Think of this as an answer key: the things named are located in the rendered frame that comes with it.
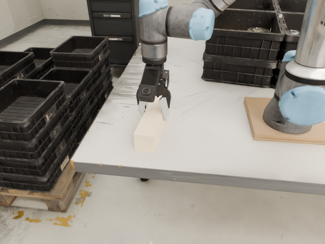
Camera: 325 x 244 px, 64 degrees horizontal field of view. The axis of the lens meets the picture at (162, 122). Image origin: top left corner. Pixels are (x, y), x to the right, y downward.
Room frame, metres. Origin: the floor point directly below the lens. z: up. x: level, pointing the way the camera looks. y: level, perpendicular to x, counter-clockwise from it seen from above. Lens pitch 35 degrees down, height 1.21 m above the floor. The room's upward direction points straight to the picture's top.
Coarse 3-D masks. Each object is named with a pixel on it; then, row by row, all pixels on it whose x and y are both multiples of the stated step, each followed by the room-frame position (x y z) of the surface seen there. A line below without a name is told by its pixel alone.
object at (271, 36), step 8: (280, 24) 1.11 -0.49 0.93; (216, 32) 1.03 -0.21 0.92; (224, 32) 1.03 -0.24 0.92; (232, 32) 1.02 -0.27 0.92; (240, 32) 1.01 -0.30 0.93; (248, 32) 1.00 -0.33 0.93; (256, 32) 0.99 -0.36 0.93; (264, 32) 0.99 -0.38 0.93; (280, 32) 1.01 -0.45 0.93; (272, 40) 0.97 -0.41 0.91; (280, 40) 0.97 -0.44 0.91
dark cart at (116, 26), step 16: (96, 0) 2.56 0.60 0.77; (112, 0) 2.54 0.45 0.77; (128, 0) 2.53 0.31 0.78; (96, 16) 2.55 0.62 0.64; (112, 16) 2.53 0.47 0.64; (128, 16) 2.51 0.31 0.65; (96, 32) 2.57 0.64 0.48; (112, 32) 2.55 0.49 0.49; (128, 32) 2.53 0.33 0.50; (112, 48) 2.55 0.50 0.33; (128, 48) 2.53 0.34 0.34; (112, 64) 2.54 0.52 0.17
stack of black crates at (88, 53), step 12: (72, 36) 2.07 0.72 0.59; (84, 36) 2.08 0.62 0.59; (96, 36) 2.07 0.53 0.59; (60, 48) 1.85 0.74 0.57; (72, 48) 2.03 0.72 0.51; (84, 48) 2.08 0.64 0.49; (96, 48) 1.79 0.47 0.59; (60, 60) 1.71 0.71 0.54; (72, 60) 1.70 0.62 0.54; (84, 60) 1.69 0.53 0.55; (96, 60) 1.78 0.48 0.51; (108, 60) 2.02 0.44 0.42; (96, 72) 1.74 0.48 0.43; (108, 72) 1.98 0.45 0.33; (96, 84) 1.68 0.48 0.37; (108, 84) 1.93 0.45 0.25; (96, 96) 1.68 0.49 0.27
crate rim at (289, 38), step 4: (280, 12) 1.33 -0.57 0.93; (284, 12) 1.33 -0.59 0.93; (284, 20) 1.18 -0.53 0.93; (284, 24) 1.11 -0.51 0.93; (284, 28) 1.05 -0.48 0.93; (288, 32) 0.99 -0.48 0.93; (284, 36) 0.98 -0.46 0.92; (288, 36) 0.96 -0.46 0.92; (292, 36) 0.96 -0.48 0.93; (296, 36) 0.95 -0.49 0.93; (284, 40) 0.97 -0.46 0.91; (288, 40) 0.96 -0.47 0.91; (292, 40) 0.95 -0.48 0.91; (296, 40) 0.95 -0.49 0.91
